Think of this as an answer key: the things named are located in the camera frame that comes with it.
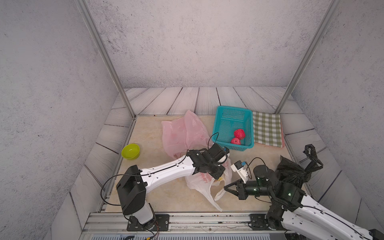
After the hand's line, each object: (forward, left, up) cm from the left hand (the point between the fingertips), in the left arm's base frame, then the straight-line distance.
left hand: (223, 173), depth 75 cm
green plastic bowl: (+22, +56, -13) cm, 62 cm away
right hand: (-9, 0, +4) cm, 10 cm away
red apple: (+31, -16, -7) cm, 35 cm away
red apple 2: (+25, -13, -8) cm, 30 cm away
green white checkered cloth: (+39, -40, -13) cm, 57 cm away
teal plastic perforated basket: (+42, -16, -15) cm, 47 cm away
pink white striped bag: (-3, +11, -4) cm, 12 cm away
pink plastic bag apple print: (+31, +20, -8) cm, 38 cm away
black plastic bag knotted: (0, -33, 0) cm, 33 cm away
